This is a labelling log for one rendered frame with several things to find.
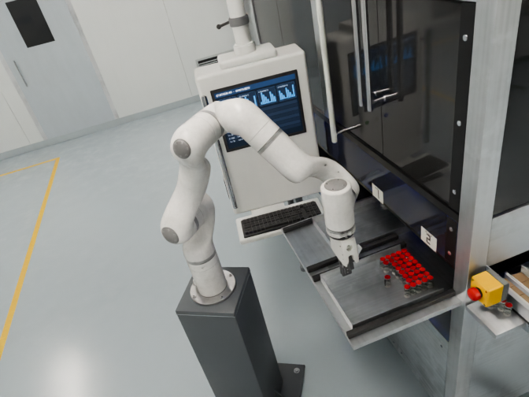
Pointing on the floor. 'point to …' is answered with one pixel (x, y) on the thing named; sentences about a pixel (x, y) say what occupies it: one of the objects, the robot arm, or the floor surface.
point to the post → (480, 171)
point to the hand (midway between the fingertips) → (345, 268)
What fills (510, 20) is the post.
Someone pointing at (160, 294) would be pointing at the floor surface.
